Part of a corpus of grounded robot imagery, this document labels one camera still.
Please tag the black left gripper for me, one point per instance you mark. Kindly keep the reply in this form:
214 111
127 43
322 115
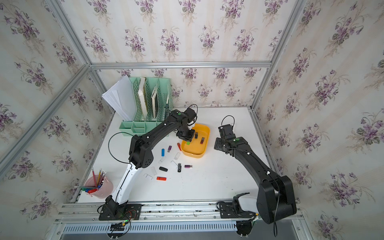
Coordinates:
189 138

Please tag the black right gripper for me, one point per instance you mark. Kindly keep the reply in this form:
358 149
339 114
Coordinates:
217 143

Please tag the yellow plastic storage box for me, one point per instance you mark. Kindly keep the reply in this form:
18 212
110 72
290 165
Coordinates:
195 149

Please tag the white usb drive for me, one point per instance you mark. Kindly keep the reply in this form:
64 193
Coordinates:
177 156
154 171
174 164
148 177

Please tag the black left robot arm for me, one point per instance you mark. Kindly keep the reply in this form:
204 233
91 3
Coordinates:
140 152

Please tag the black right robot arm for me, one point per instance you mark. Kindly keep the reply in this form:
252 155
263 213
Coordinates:
275 199

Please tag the green desk file organizer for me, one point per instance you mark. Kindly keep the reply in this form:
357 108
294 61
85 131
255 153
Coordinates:
153 101

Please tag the white paper stack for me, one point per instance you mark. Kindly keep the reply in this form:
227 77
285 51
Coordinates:
121 98

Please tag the pink pen cup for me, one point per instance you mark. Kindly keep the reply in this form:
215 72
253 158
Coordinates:
98 185

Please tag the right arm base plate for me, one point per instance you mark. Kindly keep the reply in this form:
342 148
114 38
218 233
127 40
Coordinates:
241 207

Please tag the aluminium front rail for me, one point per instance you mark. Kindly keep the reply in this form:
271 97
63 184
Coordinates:
162 211

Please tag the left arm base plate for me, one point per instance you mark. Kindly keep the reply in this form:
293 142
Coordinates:
112 211

